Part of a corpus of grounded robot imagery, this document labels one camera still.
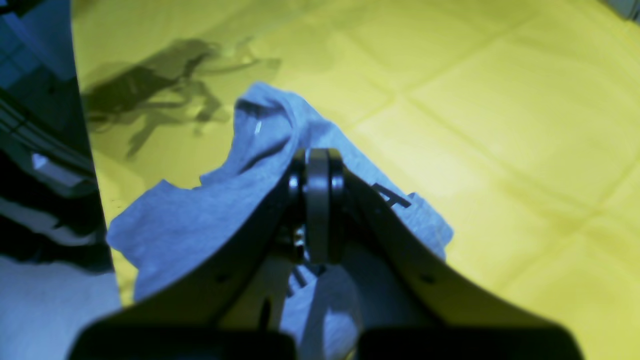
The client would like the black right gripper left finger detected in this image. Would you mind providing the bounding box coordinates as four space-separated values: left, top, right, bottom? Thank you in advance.
69 149 330 360

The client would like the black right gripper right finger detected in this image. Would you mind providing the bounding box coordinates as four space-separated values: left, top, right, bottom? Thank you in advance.
327 149 584 360

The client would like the yellow table cloth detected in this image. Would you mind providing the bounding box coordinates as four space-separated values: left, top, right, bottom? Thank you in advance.
71 0 640 360

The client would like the grey t-shirt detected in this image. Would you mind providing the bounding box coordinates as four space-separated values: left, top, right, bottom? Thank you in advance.
107 83 454 360

